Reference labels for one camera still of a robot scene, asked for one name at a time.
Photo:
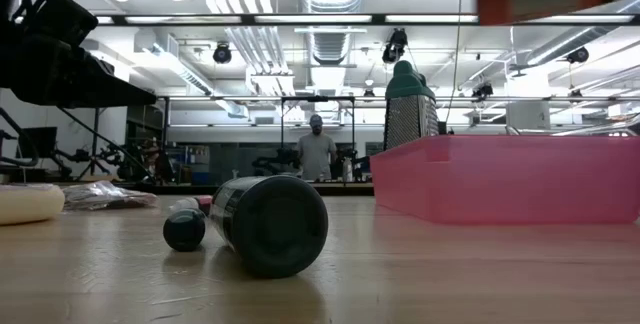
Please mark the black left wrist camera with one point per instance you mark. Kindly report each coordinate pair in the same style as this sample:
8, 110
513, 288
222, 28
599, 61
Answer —
67, 19

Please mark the clear plastic food bag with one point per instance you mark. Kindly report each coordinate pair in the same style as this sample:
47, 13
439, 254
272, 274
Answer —
105, 196

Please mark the black background robot arm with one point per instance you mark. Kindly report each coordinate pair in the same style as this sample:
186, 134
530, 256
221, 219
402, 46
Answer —
82, 155
357, 161
282, 159

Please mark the pink plastic tray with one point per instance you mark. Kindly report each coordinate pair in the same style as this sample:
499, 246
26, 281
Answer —
525, 184

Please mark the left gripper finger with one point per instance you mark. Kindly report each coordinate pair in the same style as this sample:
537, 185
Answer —
105, 91

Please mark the white background bottle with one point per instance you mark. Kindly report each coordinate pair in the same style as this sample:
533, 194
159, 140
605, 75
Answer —
347, 170

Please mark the black overhead light bar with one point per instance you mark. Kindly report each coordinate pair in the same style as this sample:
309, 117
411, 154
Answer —
378, 19

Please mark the person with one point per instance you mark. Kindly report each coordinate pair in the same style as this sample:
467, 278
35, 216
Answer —
316, 156

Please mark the small black cap bottle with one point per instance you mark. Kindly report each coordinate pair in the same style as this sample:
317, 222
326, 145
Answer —
184, 231

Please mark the black frame stand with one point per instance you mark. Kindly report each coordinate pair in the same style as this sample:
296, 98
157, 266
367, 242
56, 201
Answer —
317, 98

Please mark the black monitor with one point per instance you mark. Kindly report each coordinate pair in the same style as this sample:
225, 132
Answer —
40, 141

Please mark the cream rounded object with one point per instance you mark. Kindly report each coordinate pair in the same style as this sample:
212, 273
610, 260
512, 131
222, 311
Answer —
27, 204

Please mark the large black bottle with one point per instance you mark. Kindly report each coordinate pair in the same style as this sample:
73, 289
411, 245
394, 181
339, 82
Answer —
275, 226

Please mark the black ceiling spotlight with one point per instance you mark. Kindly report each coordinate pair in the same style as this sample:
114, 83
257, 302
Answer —
578, 55
222, 54
395, 46
482, 91

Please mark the black table frame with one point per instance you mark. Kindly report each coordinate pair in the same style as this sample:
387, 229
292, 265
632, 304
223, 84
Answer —
175, 189

